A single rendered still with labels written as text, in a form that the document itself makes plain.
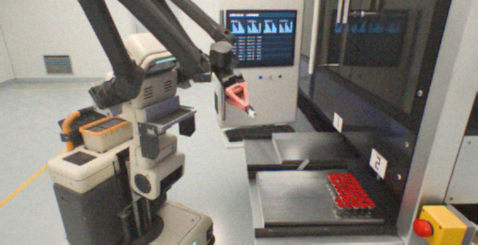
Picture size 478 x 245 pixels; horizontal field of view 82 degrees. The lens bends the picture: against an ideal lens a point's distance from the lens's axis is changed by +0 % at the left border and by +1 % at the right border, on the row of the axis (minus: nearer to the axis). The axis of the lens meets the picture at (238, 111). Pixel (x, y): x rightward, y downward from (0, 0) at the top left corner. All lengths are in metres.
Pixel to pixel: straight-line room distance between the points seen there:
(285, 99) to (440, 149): 1.07
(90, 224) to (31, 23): 6.15
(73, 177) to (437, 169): 1.33
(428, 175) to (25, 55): 7.41
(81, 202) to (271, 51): 1.22
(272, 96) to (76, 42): 5.74
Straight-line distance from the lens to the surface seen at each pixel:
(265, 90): 1.64
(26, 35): 7.47
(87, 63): 6.94
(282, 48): 1.62
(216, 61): 0.87
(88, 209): 1.52
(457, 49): 0.73
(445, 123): 0.76
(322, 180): 1.09
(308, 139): 1.39
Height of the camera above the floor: 1.47
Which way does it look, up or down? 20 degrees down
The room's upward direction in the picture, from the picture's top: straight up
